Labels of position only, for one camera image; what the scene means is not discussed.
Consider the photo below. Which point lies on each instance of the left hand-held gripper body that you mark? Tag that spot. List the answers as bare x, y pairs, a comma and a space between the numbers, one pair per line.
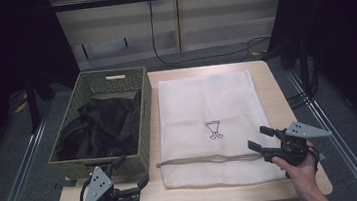
98, 187

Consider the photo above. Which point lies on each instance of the white mesh laundry bag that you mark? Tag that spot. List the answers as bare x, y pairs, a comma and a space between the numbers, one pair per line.
200, 101

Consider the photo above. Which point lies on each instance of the dark curtain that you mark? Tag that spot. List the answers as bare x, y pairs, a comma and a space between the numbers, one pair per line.
343, 29

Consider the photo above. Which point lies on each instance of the metal floor rail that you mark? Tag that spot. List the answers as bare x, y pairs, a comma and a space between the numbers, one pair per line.
338, 137
17, 181

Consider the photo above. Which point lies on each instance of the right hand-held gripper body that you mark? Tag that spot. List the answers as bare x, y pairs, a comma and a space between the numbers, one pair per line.
293, 148

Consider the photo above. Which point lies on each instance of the person's right hand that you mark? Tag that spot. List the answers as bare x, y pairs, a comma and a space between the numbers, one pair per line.
303, 174

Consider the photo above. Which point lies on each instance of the black metal stand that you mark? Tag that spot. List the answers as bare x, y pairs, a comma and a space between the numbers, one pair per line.
304, 70
32, 105

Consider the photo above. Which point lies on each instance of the green woven basket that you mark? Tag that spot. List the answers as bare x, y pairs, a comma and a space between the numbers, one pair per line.
114, 84

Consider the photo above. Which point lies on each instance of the black cloth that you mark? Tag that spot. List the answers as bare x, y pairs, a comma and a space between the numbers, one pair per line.
102, 125

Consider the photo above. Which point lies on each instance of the light wooden cabinet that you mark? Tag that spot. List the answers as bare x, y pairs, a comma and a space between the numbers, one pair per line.
218, 16

